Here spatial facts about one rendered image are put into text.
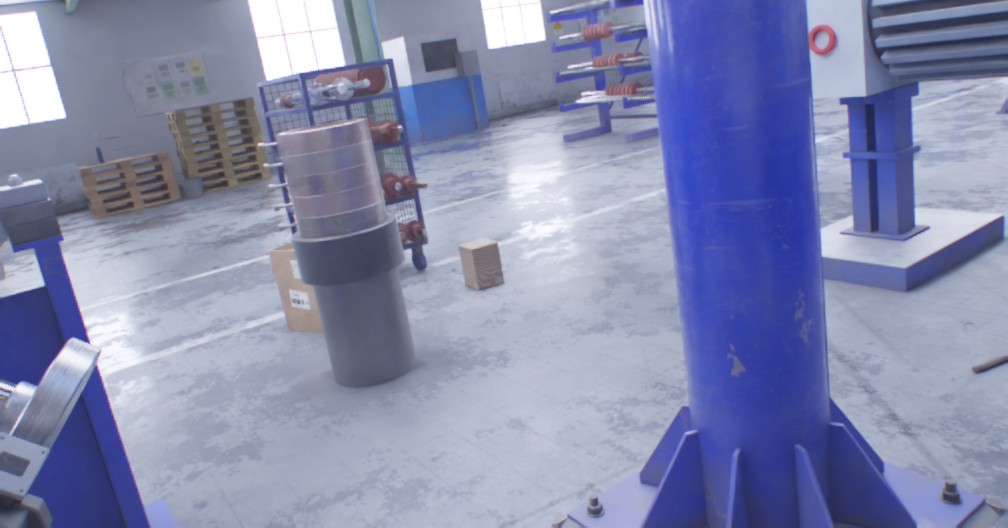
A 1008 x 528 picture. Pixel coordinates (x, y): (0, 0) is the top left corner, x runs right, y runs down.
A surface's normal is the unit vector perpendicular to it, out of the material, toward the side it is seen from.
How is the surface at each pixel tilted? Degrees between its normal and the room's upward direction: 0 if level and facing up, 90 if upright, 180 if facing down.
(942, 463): 0
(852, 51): 90
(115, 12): 90
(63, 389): 57
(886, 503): 90
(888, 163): 90
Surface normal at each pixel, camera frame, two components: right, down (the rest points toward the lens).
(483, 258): 0.48, 0.14
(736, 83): -0.23, 0.27
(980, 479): -0.16, -0.96
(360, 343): 0.08, 0.23
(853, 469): -0.54, 0.29
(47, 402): 0.52, -0.34
